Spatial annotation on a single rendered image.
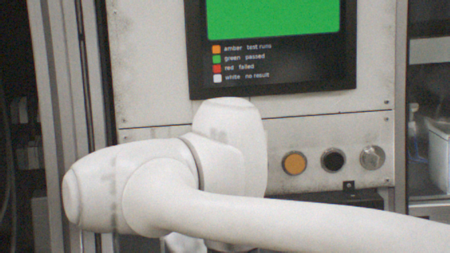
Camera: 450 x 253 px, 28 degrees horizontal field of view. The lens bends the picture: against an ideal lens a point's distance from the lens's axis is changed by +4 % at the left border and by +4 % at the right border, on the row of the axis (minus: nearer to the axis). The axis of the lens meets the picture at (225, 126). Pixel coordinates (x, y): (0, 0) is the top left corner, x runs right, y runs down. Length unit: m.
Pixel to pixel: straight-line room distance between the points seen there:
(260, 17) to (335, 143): 0.23
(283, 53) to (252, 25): 0.06
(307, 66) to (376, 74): 0.11
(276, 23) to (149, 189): 0.34
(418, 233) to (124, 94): 0.54
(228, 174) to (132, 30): 0.26
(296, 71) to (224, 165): 0.21
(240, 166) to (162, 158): 0.13
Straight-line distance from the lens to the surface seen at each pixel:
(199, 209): 1.00
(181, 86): 1.28
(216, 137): 1.15
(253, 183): 1.18
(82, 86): 1.28
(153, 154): 1.08
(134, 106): 1.28
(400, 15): 1.34
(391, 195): 1.39
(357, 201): 1.33
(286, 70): 1.27
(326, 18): 1.27
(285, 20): 1.26
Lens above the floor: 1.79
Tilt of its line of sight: 14 degrees down
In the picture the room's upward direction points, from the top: 3 degrees counter-clockwise
